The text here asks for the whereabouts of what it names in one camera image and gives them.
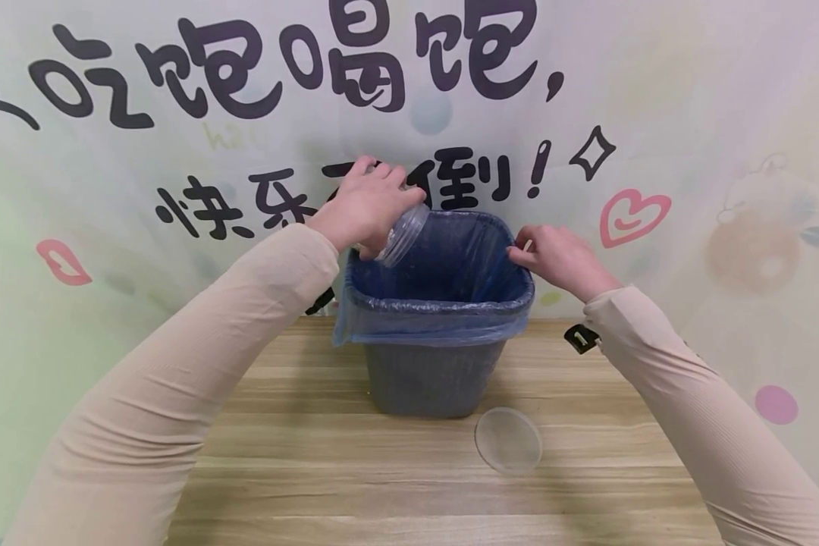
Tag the person's left hand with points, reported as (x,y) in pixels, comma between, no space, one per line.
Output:
(358,208)

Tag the person's right hand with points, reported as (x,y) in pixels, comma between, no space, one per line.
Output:
(566,258)

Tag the person's left ring finger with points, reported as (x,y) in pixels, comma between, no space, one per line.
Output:
(381,171)

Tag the person's left index finger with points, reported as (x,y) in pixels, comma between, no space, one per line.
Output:
(411,198)

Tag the person's left little finger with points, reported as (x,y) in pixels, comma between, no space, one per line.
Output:
(362,164)

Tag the person's left middle finger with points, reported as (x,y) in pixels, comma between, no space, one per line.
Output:
(397,177)

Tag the person's right index finger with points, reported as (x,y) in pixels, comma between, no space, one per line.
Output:
(527,233)

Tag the person's right thumb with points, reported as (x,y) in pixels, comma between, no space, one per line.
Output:
(521,258)

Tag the person's left thumb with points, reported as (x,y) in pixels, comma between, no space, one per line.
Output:
(370,252)

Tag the clear plastic jar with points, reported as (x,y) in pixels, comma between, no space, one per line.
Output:
(405,233)

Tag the blue plastic garbage bag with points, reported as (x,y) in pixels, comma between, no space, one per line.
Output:
(437,322)

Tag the person's right forearm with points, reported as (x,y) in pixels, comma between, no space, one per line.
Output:
(710,417)

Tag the person's left forearm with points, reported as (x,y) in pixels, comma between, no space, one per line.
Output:
(177,387)

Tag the black wrist band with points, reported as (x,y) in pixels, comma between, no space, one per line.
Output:
(579,338)
(321,301)

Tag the gray plastic trash bin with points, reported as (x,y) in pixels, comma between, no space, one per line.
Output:
(433,379)

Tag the round translucent lid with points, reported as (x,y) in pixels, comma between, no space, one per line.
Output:
(509,440)

